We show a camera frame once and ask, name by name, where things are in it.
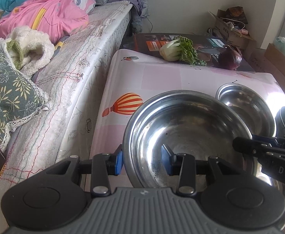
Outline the open cardboard box with clutter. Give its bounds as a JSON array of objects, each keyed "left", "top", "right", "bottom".
[{"left": 210, "top": 10, "right": 256, "bottom": 52}]

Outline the grey purple clothes pile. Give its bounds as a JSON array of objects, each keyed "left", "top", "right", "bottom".
[{"left": 96, "top": 0, "right": 148, "bottom": 34}]

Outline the white fleece blanket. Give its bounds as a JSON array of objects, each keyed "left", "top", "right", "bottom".
[{"left": 6, "top": 26, "right": 55, "bottom": 78}]

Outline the small steel bowl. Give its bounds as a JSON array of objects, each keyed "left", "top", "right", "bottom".
[{"left": 215, "top": 83, "right": 276, "bottom": 137}]

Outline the pink patterned tablecloth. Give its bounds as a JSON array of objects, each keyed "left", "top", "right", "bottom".
[{"left": 54, "top": 48, "right": 285, "bottom": 225}]

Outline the long open cardboard box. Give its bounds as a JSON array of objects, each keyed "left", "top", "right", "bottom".
[{"left": 264, "top": 43, "right": 285, "bottom": 76}]

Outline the large steel bowl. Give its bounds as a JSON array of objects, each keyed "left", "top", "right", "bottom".
[{"left": 122, "top": 90, "right": 257, "bottom": 189}]

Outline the pink blanket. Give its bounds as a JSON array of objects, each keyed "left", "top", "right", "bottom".
[{"left": 0, "top": 0, "right": 96, "bottom": 44}]

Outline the white quilted mattress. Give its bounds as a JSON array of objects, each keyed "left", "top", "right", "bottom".
[{"left": 0, "top": 1, "right": 132, "bottom": 233}]

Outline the green leafy cabbage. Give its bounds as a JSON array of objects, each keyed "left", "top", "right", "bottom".
[{"left": 159, "top": 36, "right": 207, "bottom": 66}]

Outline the dark appliance box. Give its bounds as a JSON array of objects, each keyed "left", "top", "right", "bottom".
[{"left": 133, "top": 32, "right": 257, "bottom": 73}]

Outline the green floral pillow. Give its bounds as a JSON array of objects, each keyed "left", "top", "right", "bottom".
[{"left": 0, "top": 39, "right": 49, "bottom": 152}]

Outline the purple red cabbage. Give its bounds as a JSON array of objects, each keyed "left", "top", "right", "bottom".
[{"left": 218, "top": 45, "right": 242, "bottom": 70}]

